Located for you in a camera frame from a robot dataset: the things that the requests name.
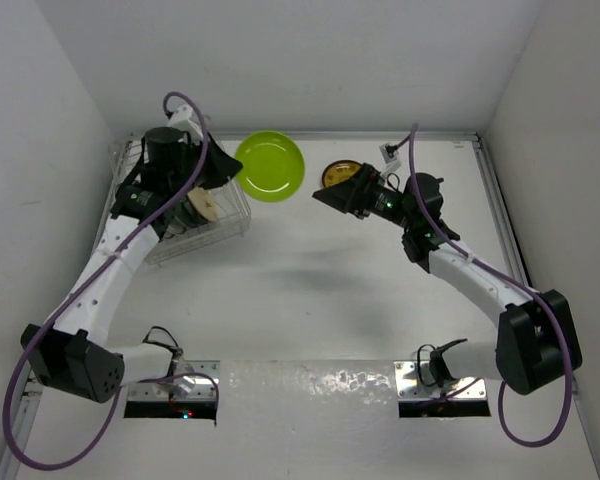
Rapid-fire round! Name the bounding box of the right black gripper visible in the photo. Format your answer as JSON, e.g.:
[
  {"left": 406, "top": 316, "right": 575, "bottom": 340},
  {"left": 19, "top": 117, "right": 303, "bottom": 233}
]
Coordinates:
[{"left": 314, "top": 162, "right": 416, "bottom": 231}]

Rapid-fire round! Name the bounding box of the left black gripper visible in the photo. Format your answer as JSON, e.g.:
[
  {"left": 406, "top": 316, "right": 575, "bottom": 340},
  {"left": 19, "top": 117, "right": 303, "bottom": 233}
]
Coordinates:
[{"left": 169, "top": 132, "right": 242, "bottom": 197}]

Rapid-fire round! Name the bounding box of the yellow patterned plate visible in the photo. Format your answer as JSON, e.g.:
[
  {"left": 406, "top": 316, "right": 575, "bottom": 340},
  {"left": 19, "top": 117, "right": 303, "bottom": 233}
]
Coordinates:
[{"left": 321, "top": 159, "right": 362, "bottom": 188}]

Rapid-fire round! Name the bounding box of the cream patterned plate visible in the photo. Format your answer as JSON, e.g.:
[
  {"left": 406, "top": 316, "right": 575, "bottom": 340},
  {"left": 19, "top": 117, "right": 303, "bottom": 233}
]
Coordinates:
[{"left": 187, "top": 187, "right": 219, "bottom": 222}]

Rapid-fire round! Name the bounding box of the lime green plate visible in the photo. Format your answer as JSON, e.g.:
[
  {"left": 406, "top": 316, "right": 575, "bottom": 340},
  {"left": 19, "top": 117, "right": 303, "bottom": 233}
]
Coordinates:
[{"left": 234, "top": 130, "right": 305, "bottom": 203}]

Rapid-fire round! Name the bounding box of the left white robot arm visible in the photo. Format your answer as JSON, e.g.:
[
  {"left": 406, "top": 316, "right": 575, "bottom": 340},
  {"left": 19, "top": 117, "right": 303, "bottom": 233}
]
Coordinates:
[{"left": 20, "top": 127, "right": 243, "bottom": 403}]

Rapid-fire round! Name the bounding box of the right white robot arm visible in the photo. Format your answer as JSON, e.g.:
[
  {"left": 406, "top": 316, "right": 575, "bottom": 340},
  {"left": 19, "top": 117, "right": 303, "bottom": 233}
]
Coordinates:
[{"left": 312, "top": 164, "right": 583, "bottom": 395}]

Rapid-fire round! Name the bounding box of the wire dish rack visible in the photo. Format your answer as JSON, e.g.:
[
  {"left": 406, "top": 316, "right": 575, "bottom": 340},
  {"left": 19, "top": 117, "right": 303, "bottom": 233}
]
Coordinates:
[{"left": 107, "top": 135, "right": 251, "bottom": 265}]

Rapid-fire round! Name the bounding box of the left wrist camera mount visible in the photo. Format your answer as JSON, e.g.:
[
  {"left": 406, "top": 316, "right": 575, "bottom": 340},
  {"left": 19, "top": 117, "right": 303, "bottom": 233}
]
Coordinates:
[{"left": 166, "top": 104, "right": 203, "bottom": 140}]

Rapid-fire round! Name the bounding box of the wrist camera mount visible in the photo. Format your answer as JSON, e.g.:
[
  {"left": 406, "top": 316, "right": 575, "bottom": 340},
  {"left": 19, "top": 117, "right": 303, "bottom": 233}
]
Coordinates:
[
  {"left": 166, "top": 104, "right": 203, "bottom": 140},
  {"left": 379, "top": 143, "right": 401, "bottom": 177}
]

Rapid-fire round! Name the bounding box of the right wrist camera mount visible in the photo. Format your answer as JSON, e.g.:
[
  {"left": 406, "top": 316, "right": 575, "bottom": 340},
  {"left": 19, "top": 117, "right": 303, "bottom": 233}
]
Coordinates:
[{"left": 379, "top": 143, "right": 401, "bottom": 177}]

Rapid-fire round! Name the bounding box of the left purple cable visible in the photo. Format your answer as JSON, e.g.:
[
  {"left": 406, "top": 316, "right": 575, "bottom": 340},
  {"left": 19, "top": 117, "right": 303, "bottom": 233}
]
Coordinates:
[{"left": 2, "top": 91, "right": 221, "bottom": 471}]

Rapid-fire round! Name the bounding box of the purple cable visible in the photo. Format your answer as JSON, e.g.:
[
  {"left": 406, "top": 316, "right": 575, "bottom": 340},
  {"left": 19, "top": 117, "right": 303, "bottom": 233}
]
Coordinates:
[
  {"left": 2, "top": 91, "right": 221, "bottom": 471},
  {"left": 404, "top": 123, "right": 576, "bottom": 447}
]

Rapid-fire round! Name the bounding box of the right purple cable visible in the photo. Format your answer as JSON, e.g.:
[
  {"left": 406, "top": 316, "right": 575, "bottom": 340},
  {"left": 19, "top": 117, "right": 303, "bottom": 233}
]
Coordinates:
[{"left": 404, "top": 123, "right": 576, "bottom": 447}]

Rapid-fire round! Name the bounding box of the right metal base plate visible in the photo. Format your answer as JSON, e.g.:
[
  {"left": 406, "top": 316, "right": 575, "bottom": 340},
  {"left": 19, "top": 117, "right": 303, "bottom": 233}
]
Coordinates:
[{"left": 394, "top": 359, "right": 487, "bottom": 402}]

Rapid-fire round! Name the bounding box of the metal base plate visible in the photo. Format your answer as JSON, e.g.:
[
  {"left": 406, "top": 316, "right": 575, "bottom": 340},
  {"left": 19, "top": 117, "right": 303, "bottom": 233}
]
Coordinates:
[
  {"left": 127, "top": 360, "right": 220, "bottom": 403},
  {"left": 394, "top": 359, "right": 487, "bottom": 402}
]

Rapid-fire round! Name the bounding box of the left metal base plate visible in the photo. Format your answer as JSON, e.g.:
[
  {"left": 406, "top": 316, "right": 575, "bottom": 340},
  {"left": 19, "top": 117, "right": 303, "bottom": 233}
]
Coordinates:
[{"left": 127, "top": 360, "right": 220, "bottom": 403}]

